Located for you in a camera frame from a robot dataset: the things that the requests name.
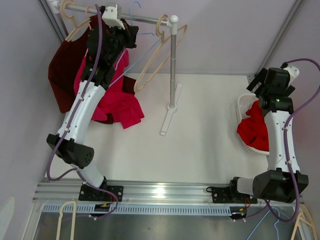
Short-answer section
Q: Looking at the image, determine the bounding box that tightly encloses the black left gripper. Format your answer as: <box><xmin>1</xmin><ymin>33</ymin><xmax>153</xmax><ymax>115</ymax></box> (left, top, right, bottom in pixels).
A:
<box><xmin>105</xmin><ymin>19</ymin><xmax>139</xmax><ymax>66</ymax></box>

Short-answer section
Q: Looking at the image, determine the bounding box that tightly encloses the light blue thin hanger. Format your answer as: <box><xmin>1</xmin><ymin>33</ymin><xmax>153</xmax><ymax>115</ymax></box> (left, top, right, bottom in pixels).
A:
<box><xmin>107</xmin><ymin>1</ymin><xmax>163</xmax><ymax>88</ymax></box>

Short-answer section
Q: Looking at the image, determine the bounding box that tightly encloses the beige wooden hanger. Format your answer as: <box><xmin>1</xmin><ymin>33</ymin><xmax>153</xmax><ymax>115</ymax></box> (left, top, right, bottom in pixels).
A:
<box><xmin>133</xmin><ymin>14</ymin><xmax>188</xmax><ymax>94</ymax></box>

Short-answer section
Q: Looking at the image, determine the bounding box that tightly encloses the red t shirt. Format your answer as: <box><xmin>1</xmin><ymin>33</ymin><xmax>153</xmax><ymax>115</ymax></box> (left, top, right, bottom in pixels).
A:
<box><xmin>236</xmin><ymin>100</ymin><xmax>269</xmax><ymax>152</ymax></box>

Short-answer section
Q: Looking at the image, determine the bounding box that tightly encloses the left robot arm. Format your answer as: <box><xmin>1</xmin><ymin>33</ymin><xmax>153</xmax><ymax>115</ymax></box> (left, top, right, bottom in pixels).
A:
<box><xmin>46</xmin><ymin>24</ymin><xmax>139</xmax><ymax>201</ymax></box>

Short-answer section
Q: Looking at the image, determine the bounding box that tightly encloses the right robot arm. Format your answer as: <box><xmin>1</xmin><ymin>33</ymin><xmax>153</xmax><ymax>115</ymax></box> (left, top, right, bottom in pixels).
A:
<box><xmin>227</xmin><ymin>64</ymin><xmax>309</xmax><ymax>203</ymax></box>

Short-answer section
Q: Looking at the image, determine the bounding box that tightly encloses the beige hanger on rack left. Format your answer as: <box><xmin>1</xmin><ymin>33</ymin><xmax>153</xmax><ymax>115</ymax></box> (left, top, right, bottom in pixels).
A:
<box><xmin>60</xmin><ymin>0</ymin><xmax>92</xmax><ymax>42</ymax></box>

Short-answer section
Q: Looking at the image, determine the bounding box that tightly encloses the pink thin hanger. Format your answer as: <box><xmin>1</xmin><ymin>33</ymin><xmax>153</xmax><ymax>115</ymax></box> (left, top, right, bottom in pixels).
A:
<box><xmin>84</xmin><ymin>6</ymin><xmax>95</xmax><ymax>57</ymax></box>

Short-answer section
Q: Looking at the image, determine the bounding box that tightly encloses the dark maroon t shirt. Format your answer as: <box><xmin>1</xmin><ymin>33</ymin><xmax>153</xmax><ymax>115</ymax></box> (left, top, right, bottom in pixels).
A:
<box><xmin>47</xmin><ymin>14</ymin><xmax>137</xmax><ymax>125</ymax></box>

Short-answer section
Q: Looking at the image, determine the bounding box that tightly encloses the magenta pink t shirt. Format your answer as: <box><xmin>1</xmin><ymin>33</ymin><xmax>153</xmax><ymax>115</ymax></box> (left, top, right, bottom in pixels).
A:
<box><xmin>74</xmin><ymin>48</ymin><xmax>146</xmax><ymax>130</ymax></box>

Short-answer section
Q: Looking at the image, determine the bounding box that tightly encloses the blue hanger bottom right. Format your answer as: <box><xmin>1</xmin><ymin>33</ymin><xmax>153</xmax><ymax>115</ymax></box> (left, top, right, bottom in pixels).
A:
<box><xmin>247</xmin><ymin>207</ymin><xmax>288</xmax><ymax>240</ymax></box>

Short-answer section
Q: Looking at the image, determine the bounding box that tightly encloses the beige hanger bottom right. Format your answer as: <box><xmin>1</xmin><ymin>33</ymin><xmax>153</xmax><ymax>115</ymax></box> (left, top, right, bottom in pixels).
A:
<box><xmin>290</xmin><ymin>204</ymin><xmax>318</xmax><ymax>240</ymax></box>

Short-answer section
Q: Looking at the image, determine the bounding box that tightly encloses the beige hanger bottom left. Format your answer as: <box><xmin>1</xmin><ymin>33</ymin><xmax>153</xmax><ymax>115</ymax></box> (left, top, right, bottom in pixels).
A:
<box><xmin>55</xmin><ymin>201</ymin><xmax>78</xmax><ymax>240</ymax></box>

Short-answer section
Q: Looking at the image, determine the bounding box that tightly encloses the white perforated plastic basket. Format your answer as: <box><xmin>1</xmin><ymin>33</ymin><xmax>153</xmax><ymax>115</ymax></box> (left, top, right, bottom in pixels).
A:
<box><xmin>235</xmin><ymin>93</ymin><xmax>269</xmax><ymax>156</ymax></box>

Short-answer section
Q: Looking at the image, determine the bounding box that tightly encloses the silver clothes rack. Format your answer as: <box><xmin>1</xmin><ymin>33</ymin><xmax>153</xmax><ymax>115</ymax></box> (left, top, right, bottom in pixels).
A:
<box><xmin>59</xmin><ymin>5</ymin><xmax>187</xmax><ymax>139</ymax></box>

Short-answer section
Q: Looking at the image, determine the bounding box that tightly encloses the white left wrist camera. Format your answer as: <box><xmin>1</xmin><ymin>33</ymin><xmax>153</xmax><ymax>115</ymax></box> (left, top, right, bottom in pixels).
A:
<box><xmin>101</xmin><ymin>2</ymin><xmax>125</xmax><ymax>30</ymax></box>

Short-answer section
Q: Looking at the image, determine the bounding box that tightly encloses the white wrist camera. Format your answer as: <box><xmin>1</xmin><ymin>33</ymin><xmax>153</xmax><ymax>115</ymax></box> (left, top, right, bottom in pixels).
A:
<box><xmin>281</xmin><ymin>63</ymin><xmax>300</xmax><ymax>85</ymax></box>
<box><xmin>101</xmin><ymin>2</ymin><xmax>125</xmax><ymax>30</ymax></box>

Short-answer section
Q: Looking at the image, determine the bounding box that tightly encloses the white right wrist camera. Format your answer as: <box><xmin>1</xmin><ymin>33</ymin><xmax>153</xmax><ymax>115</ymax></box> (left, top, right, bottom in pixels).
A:
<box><xmin>281</xmin><ymin>63</ymin><xmax>300</xmax><ymax>85</ymax></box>

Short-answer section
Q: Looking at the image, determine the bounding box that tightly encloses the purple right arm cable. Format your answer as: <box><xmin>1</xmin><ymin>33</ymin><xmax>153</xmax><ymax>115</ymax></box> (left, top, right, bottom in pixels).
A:
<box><xmin>232</xmin><ymin>57</ymin><xmax>320</xmax><ymax>222</ymax></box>

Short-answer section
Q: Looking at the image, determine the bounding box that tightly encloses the aluminium corner frame post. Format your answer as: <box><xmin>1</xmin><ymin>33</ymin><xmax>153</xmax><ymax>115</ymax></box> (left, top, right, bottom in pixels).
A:
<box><xmin>254</xmin><ymin>0</ymin><xmax>306</xmax><ymax>76</ymax></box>

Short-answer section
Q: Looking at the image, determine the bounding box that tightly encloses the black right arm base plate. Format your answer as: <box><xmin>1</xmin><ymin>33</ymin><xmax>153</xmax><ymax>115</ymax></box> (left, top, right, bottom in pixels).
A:
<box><xmin>206</xmin><ymin>186</ymin><xmax>258</xmax><ymax>204</ymax></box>

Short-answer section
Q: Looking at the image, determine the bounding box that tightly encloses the aluminium frame rail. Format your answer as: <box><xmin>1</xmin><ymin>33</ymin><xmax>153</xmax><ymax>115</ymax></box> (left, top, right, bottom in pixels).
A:
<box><xmin>32</xmin><ymin>181</ymin><xmax>303</xmax><ymax>205</ymax></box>

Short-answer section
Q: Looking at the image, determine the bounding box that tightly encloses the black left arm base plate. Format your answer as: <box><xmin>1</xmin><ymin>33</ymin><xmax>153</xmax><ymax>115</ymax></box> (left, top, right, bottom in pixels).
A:
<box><xmin>78</xmin><ymin>184</ymin><xmax>124</xmax><ymax>202</ymax></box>

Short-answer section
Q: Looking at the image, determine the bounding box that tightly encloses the white slotted cable duct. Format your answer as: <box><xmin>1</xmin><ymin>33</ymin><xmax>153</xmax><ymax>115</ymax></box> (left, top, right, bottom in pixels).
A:
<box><xmin>42</xmin><ymin>203</ymin><xmax>232</xmax><ymax>216</ymax></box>

